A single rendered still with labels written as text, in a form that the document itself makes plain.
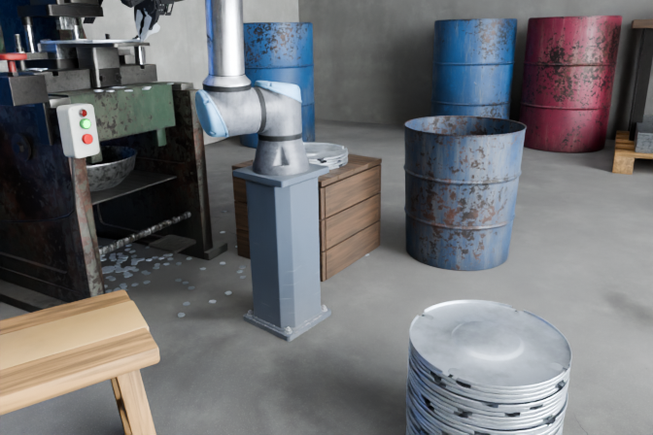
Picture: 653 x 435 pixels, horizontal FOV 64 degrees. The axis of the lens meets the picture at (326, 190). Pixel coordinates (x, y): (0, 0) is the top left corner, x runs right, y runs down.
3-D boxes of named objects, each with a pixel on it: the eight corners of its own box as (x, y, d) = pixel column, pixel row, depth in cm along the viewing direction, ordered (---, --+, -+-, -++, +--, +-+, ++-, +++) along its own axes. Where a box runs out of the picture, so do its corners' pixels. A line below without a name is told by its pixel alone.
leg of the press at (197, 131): (227, 250, 202) (209, 3, 176) (208, 261, 192) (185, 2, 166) (72, 216, 244) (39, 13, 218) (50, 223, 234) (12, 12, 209)
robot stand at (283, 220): (331, 314, 154) (329, 166, 141) (289, 342, 140) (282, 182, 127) (286, 295, 165) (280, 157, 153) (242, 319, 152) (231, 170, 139)
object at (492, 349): (454, 289, 118) (455, 286, 118) (592, 335, 99) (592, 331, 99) (379, 346, 97) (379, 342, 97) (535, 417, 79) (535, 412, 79)
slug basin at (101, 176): (160, 178, 187) (157, 150, 184) (78, 204, 158) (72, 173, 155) (97, 168, 202) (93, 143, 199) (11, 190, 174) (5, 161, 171)
